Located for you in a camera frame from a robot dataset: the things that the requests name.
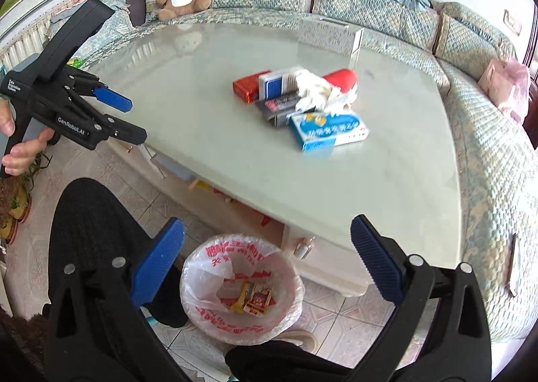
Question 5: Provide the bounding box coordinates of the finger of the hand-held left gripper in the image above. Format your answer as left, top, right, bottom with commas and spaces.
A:
58, 90, 149, 150
62, 64, 133, 111

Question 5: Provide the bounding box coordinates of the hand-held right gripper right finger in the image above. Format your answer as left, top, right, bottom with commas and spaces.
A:
350, 215, 492, 382

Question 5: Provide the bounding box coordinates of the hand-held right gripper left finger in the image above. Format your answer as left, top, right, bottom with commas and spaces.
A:
48, 217, 198, 382

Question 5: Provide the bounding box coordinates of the trash bin with plastic bag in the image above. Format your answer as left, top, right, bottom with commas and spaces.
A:
180, 234, 305, 345

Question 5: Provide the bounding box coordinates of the blue medicine box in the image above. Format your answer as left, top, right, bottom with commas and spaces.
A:
289, 110, 371, 153

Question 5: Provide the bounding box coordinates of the dark box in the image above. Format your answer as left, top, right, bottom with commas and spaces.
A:
253, 92, 303, 128

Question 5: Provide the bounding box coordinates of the person's left hand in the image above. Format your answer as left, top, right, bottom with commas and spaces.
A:
0, 100, 54, 177

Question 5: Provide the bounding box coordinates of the white radiator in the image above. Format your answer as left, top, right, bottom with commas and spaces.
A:
0, 0, 160, 72

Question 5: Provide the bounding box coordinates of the white coffee table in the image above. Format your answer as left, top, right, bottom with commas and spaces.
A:
69, 8, 464, 299

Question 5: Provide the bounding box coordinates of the grey flat box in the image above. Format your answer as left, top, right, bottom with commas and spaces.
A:
151, 153, 195, 183

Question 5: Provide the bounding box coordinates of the person's left leg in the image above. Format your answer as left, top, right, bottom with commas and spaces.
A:
48, 178, 191, 329

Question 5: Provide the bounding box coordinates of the person's leg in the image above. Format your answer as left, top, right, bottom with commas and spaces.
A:
48, 178, 191, 329
225, 343, 350, 382

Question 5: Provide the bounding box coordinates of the yellow small box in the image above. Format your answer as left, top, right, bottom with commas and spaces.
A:
231, 281, 253, 314

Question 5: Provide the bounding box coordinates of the red and white small box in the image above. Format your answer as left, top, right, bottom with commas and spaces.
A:
245, 285, 276, 317

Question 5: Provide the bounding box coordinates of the white shoe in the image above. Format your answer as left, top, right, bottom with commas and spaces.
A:
269, 329, 319, 353

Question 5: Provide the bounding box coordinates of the potted plant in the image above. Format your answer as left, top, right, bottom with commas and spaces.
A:
0, 151, 53, 245

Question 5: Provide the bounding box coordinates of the red flat box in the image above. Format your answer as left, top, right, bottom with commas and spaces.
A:
233, 70, 272, 104

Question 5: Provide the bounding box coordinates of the patterned curved sofa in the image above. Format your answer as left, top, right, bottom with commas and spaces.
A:
50, 0, 538, 345

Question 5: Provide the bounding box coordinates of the person's right leg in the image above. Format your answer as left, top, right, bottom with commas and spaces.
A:
225, 343, 350, 382

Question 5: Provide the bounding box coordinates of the blue and white box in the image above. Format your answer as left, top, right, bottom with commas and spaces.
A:
258, 67, 305, 101

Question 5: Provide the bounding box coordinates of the brown fuzzy cushion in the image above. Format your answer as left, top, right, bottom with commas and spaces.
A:
0, 308, 48, 382

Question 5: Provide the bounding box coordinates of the crumpled white tissue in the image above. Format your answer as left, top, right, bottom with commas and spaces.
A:
294, 73, 358, 114

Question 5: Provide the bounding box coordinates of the red packet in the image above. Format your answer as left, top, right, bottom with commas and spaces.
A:
323, 68, 359, 103

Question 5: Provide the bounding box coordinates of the pink plastic bag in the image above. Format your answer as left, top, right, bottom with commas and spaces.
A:
477, 55, 531, 124

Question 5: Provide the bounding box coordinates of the white patterned tissue box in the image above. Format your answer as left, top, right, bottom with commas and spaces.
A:
298, 16, 366, 69

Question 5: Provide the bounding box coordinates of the wall light switch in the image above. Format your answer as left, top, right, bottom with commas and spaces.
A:
503, 9, 523, 37

